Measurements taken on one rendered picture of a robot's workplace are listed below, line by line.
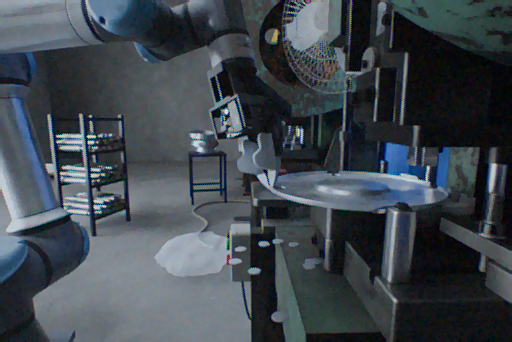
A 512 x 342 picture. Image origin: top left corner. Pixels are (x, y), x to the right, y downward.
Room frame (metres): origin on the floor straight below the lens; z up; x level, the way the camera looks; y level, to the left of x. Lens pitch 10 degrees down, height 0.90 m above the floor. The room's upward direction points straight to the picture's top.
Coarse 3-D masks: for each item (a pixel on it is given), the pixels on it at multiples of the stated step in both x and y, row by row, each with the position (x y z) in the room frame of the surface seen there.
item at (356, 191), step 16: (288, 176) 0.64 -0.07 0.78; (304, 176) 0.64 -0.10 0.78; (320, 176) 0.64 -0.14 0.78; (336, 176) 0.64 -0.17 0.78; (352, 176) 0.64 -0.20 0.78; (368, 176) 0.64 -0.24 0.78; (384, 176) 0.64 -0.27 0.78; (400, 176) 0.61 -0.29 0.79; (272, 192) 0.50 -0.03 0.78; (288, 192) 0.50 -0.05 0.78; (304, 192) 0.50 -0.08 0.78; (320, 192) 0.50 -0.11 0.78; (336, 192) 0.49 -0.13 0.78; (352, 192) 0.48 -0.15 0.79; (368, 192) 0.48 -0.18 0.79; (384, 192) 0.48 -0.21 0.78; (400, 192) 0.50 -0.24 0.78; (416, 192) 0.50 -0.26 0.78; (432, 192) 0.50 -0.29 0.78; (336, 208) 0.40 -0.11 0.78; (352, 208) 0.40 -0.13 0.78; (368, 208) 0.39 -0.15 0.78; (416, 208) 0.40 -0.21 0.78
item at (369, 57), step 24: (384, 72) 0.48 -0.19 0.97; (408, 72) 0.46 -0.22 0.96; (432, 72) 0.46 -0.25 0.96; (456, 72) 0.46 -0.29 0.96; (480, 72) 0.46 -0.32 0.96; (360, 96) 0.51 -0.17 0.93; (384, 96) 0.48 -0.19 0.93; (408, 96) 0.46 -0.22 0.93; (432, 96) 0.46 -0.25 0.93; (456, 96) 0.46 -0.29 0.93; (480, 96) 0.46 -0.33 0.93; (360, 120) 0.54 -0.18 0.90; (384, 120) 0.48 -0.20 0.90; (408, 120) 0.46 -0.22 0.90; (432, 120) 0.46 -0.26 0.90; (456, 120) 0.46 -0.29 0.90; (480, 120) 0.46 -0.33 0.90
